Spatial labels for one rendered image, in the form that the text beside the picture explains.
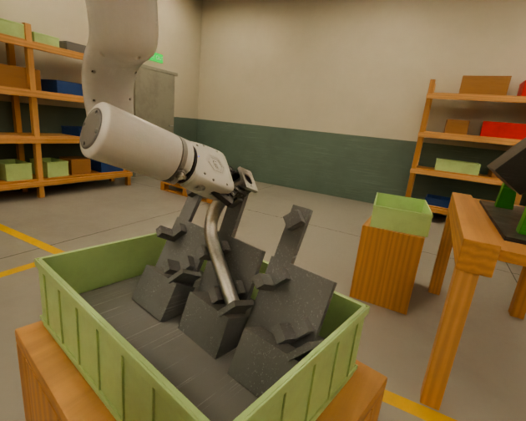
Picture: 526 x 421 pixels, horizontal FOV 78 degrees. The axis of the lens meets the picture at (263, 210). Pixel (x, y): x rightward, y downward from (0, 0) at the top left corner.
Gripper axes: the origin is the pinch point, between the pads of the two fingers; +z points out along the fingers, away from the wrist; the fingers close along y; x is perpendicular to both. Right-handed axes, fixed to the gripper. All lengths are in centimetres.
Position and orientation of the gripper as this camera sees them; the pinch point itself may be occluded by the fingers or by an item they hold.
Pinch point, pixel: (238, 185)
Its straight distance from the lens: 70.7
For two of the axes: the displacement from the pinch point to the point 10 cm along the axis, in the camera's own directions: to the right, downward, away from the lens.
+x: -7.4, 5.0, 4.5
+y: -3.0, -8.4, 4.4
